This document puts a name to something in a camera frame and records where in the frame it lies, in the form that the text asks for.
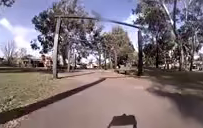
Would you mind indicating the grey asphalt path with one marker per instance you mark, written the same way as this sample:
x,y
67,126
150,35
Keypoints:
x,y
99,100

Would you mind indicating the row of trees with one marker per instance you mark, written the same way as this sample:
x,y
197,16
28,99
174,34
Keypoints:
x,y
75,33

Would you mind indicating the red brick building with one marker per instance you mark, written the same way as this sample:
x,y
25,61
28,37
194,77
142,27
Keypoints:
x,y
34,61

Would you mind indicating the shaded grass strip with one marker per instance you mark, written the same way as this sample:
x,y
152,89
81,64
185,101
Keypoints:
x,y
189,78

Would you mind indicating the dry grass verge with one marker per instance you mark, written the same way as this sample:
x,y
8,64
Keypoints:
x,y
15,88

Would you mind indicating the bare tree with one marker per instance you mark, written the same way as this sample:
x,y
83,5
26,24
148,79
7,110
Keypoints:
x,y
10,51

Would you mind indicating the overhanging tree foliage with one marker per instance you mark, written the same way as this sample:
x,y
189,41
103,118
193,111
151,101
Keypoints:
x,y
0,3

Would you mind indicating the wooden gate frame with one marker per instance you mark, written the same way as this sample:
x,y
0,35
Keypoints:
x,y
55,50

